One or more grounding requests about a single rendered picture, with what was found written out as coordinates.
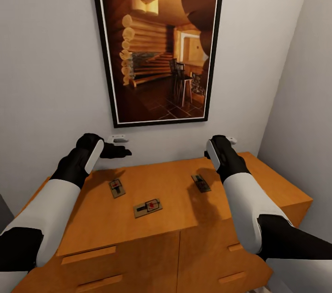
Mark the mousetrap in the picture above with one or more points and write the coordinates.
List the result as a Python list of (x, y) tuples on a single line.
[(147, 207), (201, 184), (117, 188)]

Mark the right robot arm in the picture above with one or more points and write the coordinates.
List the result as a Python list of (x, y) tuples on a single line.
[(302, 261)]

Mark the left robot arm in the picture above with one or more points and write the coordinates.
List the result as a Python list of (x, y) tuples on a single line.
[(33, 237)]

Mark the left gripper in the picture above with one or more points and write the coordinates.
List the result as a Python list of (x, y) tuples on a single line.
[(117, 152)]

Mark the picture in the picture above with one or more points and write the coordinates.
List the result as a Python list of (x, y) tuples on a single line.
[(159, 58)]

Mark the cabinet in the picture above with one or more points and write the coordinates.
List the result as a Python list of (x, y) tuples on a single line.
[(189, 246)]

